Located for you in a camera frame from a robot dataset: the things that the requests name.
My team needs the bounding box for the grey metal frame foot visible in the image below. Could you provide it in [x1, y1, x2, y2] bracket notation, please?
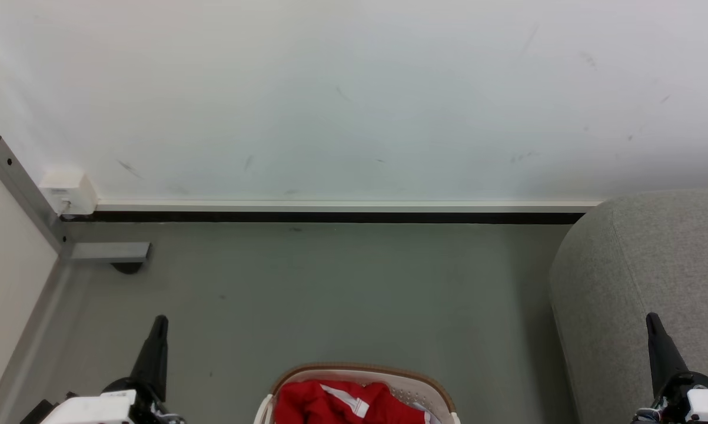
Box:
[71, 242, 152, 263]

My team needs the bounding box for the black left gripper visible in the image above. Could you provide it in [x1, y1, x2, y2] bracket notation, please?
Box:
[102, 314, 184, 424]

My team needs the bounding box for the black baseboard strip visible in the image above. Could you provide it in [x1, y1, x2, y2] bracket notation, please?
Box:
[59, 211, 587, 225]

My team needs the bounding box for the white plastic laundry basket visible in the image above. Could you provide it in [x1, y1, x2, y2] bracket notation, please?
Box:
[254, 363, 461, 424]

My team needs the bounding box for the white wall junction box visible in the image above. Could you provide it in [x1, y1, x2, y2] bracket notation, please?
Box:
[39, 170, 99, 216]

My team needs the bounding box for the cream partition panel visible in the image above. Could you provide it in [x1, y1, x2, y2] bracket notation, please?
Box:
[0, 121, 59, 413]

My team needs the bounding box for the grey fabric sofa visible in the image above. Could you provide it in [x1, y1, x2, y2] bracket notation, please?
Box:
[549, 188, 708, 424]

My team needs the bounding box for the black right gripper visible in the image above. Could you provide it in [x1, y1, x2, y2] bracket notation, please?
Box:
[633, 313, 708, 424]

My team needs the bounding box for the grey metal frame post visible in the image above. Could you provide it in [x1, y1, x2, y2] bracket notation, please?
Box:
[0, 135, 75, 260]

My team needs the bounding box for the red and white striped garment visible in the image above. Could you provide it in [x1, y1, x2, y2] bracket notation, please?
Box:
[274, 380, 434, 424]

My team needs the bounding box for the white wall trim strip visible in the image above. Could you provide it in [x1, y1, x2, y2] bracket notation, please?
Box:
[95, 200, 603, 214]

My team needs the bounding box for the grey metal floor rail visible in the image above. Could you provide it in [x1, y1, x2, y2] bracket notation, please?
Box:
[0, 256, 77, 424]

